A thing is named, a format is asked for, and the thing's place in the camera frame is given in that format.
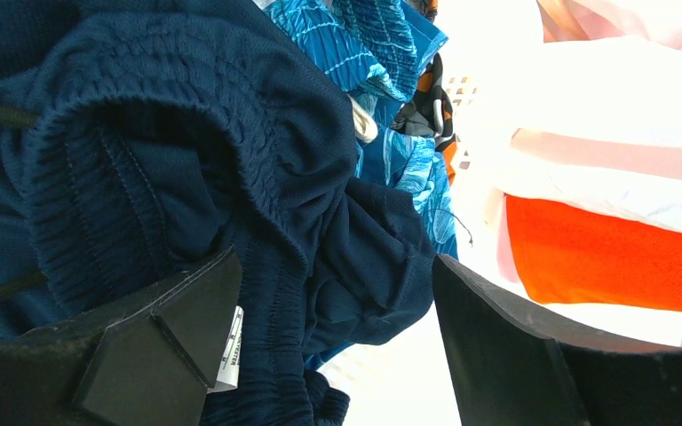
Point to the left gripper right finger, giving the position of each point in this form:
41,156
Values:
514,362

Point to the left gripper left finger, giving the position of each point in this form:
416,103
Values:
148,358

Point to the navy shorts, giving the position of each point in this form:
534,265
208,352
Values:
139,139

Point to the camouflage orange black shorts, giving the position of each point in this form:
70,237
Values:
430,114

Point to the blue patterned shorts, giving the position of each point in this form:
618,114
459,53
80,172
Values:
375,51

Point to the white shorts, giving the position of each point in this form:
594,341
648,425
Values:
589,113

